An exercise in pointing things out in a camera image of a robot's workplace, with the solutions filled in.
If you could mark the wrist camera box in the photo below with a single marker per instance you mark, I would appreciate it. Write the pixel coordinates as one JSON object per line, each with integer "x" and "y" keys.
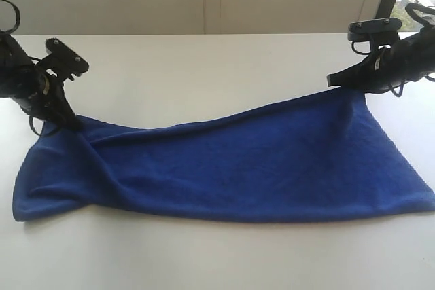
{"x": 62, "y": 61}
{"x": 382, "y": 30}

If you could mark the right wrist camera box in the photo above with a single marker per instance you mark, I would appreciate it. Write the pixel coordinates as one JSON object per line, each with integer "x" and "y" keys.
{"x": 382, "y": 30}

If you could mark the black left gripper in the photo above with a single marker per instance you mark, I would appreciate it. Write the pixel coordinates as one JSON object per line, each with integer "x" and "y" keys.
{"x": 37, "y": 92}

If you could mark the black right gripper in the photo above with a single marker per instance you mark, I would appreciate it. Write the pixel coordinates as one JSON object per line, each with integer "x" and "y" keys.
{"x": 389, "y": 69}

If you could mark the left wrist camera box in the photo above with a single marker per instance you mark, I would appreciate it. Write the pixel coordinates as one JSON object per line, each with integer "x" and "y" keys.
{"x": 62, "y": 61}

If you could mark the blue towel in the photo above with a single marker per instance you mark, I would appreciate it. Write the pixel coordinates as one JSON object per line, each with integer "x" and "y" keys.
{"x": 317, "y": 158}

